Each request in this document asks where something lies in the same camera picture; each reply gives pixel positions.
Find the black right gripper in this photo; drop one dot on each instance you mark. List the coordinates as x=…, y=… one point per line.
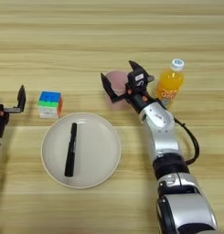
x=139, y=99

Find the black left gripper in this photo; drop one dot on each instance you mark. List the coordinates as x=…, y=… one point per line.
x=0, y=120

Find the pink plastic cup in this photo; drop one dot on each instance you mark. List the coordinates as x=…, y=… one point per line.
x=119, y=82

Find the multicolour puzzle cube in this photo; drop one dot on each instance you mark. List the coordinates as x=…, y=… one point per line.
x=49, y=105

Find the orange juice bottle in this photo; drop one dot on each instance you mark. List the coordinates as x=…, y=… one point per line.
x=169, y=85

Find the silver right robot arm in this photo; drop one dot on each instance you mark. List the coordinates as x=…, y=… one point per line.
x=163, y=134

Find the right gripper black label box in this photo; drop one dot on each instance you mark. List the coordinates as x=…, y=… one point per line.
x=137, y=80

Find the black marker pen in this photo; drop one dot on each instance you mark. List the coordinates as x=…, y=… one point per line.
x=70, y=152

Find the round beige plate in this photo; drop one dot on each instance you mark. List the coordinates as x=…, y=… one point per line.
x=95, y=152

